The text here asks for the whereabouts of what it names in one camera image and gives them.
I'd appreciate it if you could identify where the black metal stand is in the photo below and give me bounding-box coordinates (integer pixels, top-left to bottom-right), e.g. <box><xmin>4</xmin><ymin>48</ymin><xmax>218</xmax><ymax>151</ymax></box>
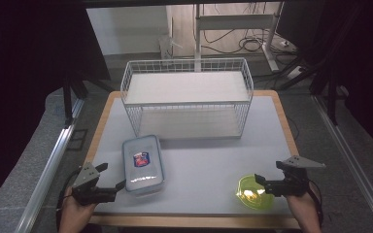
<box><xmin>310</xmin><ymin>62</ymin><xmax>343</xmax><ymax>126</ymax></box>
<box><xmin>61</xmin><ymin>72</ymin><xmax>90</xmax><ymax>128</ymax></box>

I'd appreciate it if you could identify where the dark curtain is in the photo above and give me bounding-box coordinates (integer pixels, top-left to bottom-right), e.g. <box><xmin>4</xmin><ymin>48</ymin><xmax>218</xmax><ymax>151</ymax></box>
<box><xmin>0</xmin><ymin>0</ymin><xmax>112</xmax><ymax>215</ymax></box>
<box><xmin>275</xmin><ymin>0</ymin><xmax>373</xmax><ymax>161</ymax></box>

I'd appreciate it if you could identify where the person's left hand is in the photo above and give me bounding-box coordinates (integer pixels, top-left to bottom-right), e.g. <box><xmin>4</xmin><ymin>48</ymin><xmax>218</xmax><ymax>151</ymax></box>
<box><xmin>58</xmin><ymin>193</ymin><xmax>97</xmax><ymax>225</ymax></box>

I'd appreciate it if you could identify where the tangle of black floor cables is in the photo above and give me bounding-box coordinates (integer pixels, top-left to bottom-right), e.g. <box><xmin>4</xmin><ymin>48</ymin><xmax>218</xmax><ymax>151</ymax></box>
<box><xmin>202</xmin><ymin>28</ymin><xmax>299</xmax><ymax>66</ymax></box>

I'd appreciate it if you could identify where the white metal desk frame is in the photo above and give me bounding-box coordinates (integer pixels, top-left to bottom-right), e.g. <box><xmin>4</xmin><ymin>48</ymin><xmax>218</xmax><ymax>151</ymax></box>
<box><xmin>193</xmin><ymin>2</ymin><xmax>282</xmax><ymax>73</ymax></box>

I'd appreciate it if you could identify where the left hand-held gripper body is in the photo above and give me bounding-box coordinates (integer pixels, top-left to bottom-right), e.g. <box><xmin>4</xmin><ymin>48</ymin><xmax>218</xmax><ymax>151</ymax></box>
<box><xmin>71</xmin><ymin>161</ymin><xmax>118</xmax><ymax>207</ymax></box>

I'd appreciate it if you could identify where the aluminium floor rail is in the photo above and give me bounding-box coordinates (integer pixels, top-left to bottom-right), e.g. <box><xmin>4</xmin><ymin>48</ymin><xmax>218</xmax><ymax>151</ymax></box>
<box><xmin>14</xmin><ymin>96</ymin><xmax>85</xmax><ymax>233</ymax></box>
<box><xmin>312</xmin><ymin>94</ymin><xmax>373</xmax><ymax>233</ymax></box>

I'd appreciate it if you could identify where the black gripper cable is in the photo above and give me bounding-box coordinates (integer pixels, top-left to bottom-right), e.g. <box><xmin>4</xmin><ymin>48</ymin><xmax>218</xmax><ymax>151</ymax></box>
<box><xmin>307</xmin><ymin>180</ymin><xmax>324</xmax><ymax>227</ymax></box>
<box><xmin>55</xmin><ymin>167</ymin><xmax>83</xmax><ymax>229</ymax></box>

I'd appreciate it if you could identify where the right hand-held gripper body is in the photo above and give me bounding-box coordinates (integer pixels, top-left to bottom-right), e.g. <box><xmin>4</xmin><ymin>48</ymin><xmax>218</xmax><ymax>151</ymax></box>
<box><xmin>264</xmin><ymin>154</ymin><xmax>326</xmax><ymax>198</ymax></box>

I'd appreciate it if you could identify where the yellow-green translucent bowl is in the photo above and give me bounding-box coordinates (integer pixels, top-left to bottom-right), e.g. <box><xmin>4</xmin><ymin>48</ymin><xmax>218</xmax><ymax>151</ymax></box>
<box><xmin>235</xmin><ymin>173</ymin><xmax>276</xmax><ymax>211</ymax></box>

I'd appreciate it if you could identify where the white power strip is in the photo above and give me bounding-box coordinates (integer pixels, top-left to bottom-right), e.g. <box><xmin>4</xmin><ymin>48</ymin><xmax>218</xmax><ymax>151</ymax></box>
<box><xmin>286</xmin><ymin>65</ymin><xmax>306</xmax><ymax>81</ymax></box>

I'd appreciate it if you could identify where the person's right hand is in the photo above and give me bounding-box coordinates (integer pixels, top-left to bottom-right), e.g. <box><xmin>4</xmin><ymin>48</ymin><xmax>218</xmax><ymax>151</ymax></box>
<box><xmin>285</xmin><ymin>182</ymin><xmax>322</xmax><ymax>221</ymax></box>

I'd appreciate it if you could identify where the white wire shelf rack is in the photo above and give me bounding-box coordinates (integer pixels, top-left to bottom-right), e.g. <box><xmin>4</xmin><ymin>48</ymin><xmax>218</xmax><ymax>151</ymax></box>
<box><xmin>119</xmin><ymin>56</ymin><xmax>254</xmax><ymax>141</ymax></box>

